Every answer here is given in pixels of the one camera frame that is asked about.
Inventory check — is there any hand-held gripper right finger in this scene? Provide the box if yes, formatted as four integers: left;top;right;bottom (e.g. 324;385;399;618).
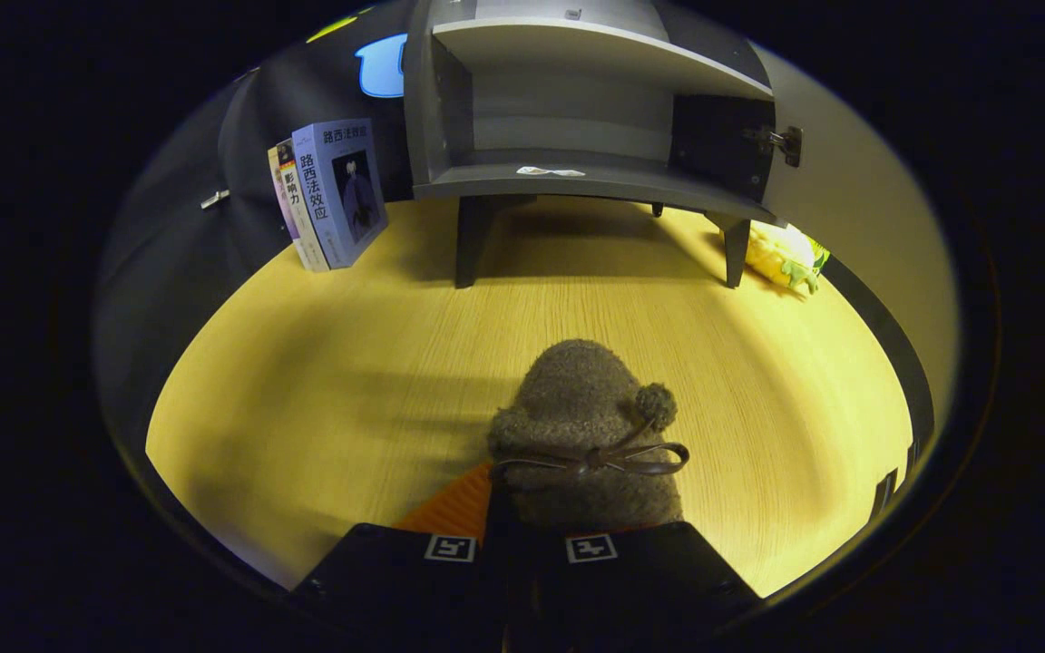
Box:
522;520;766;653

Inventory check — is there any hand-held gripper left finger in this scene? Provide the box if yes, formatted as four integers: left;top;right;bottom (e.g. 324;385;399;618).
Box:
289;461;525;653

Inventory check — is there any brown fuzzy shoe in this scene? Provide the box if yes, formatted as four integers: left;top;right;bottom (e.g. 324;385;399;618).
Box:
486;338;691;536

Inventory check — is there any grey shoe cabinet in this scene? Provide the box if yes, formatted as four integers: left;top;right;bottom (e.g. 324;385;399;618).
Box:
403;0;777;289

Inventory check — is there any metal door hinge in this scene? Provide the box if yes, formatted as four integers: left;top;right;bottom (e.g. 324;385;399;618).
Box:
745;122;803;169

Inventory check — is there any yellow perforated ball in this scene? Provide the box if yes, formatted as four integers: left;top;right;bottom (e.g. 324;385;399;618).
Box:
746;221;805;287

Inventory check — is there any purple paperback book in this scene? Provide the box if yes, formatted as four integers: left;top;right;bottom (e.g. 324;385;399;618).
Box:
291;118;389;270

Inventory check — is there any black backdrop cloth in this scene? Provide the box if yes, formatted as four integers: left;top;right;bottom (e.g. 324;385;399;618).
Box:
96;5;415;436

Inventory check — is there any yellow-spined book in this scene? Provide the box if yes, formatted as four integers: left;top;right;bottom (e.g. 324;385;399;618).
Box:
267;145;306;246

